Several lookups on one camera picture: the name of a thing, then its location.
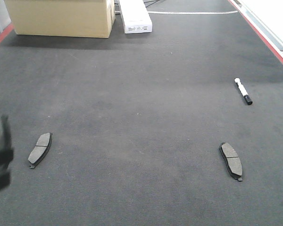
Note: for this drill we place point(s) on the cardboard box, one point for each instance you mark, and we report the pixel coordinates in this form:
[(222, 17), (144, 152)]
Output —
[(69, 18)]

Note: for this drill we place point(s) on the brake pad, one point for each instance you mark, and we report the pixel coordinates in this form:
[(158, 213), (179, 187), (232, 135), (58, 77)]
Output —
[(40, 150), (232, 161)]

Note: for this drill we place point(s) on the black white marker pen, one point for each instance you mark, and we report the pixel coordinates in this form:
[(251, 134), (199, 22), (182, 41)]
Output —
[(243, 91)]

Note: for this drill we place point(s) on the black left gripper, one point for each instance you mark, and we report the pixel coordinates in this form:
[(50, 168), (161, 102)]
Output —
[(6, 151)]

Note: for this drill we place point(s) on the long white box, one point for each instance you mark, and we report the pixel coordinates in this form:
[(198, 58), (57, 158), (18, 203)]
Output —
[(135, 16)]

